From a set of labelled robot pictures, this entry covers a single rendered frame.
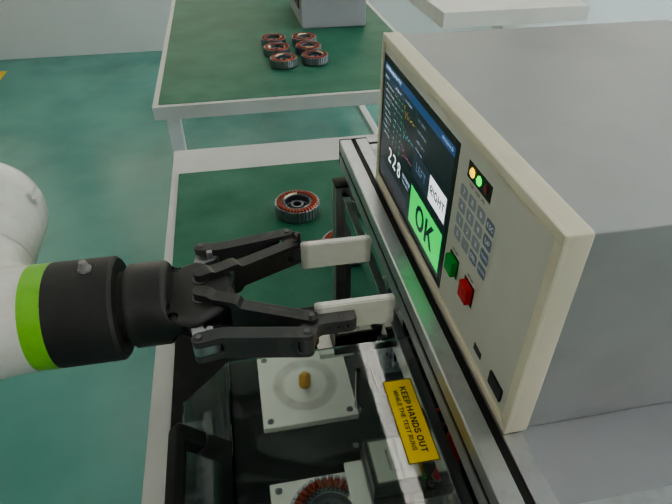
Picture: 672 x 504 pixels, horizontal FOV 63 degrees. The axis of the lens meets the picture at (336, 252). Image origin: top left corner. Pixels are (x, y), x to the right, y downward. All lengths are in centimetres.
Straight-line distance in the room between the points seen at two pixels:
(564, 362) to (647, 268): 9
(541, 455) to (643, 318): 14
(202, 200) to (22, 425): 101
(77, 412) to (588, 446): 176
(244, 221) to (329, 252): 85
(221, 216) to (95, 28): 406
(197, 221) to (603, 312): 111
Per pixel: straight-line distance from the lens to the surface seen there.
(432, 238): 59
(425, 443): 54
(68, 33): 540
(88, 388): 211
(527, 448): 50
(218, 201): 147
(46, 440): 203
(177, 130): 215
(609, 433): 54
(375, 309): 48
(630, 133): 52
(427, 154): 58
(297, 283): 117
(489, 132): 47
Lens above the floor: 151
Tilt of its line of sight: 37 degrees down
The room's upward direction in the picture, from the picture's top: straight up
